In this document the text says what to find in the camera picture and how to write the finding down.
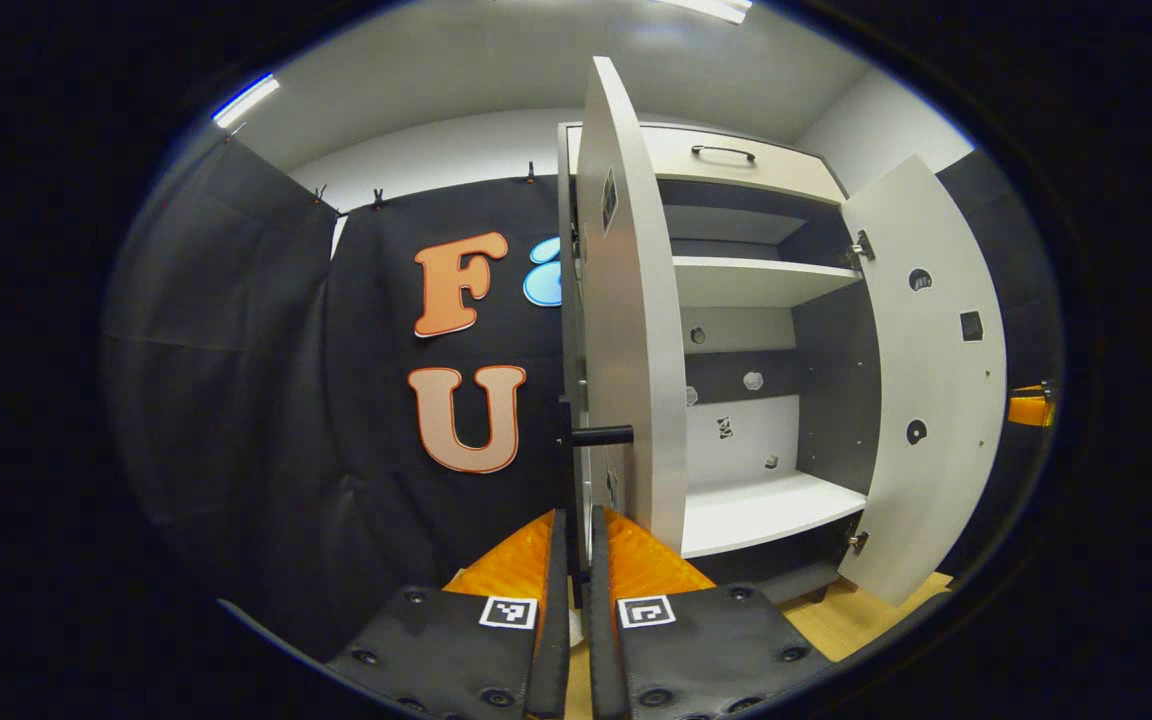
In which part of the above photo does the black door handle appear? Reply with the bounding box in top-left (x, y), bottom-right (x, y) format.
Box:
top-left (558, 395), bottom-right (635, 471)

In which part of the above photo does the grey double-door shoe cabinet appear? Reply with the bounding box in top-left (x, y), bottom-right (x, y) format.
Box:
top-left (556, 55), bottom-right (1009, 608)

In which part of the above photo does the small ceiling light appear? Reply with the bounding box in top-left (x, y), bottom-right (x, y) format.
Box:
top-left (212, 73), bottom-right (280, 129)

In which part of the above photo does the shoe cabinet door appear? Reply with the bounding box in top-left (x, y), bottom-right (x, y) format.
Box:
top-left (573, 55), bottom-right (689, 556)
top-left (836, 155), bottom-right (1009, 608)

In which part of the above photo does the white cabinet bottom shelf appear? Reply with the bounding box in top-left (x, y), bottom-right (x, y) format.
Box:
top-left (681, 470), bottom-right (869, 559)

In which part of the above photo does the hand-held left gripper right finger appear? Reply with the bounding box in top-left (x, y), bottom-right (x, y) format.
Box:
top-left (588, 505), bottom-right (832, 720)

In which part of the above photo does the long ceiling light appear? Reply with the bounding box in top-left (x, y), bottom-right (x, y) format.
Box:
top-left (651, 0), bottom-right (753, 25)

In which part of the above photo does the black backdrop cloth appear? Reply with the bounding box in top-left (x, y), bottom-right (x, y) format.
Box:
top-left (101, 135), bottom-right (342, 621)
top-left (936, 148), bottom-right (1067, 581)
top-left (266, 175), bottom-right (577, 661)

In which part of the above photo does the white cabinet shelf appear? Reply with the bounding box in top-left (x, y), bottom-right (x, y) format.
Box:
top-left (673, 256), bottom-right (863, 309)
top-left (681, 470), bottom-right (869, 559)

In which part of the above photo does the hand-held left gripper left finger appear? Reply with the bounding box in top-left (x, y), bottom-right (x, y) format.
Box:
top-left (326, 508), bottom-right (572, 720)

